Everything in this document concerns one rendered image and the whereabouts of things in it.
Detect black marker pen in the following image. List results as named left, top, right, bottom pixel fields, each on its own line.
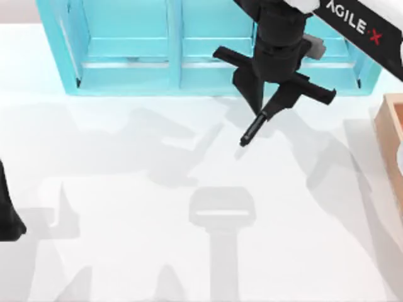
left=239, top=111, right=270, bottom=148

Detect pale grey rounded box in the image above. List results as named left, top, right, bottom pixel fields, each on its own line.
left=303, top=33, right=326, bottom=60

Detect salmon-coloured shallow box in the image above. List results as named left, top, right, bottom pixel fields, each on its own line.
left=372, top=93, right=403, bottom=228

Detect light blue rack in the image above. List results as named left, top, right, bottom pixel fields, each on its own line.
left=35, top=0, right=383, bottom=97

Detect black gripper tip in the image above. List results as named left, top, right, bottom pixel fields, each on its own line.
left=0, top=159, right=28, bottom=243

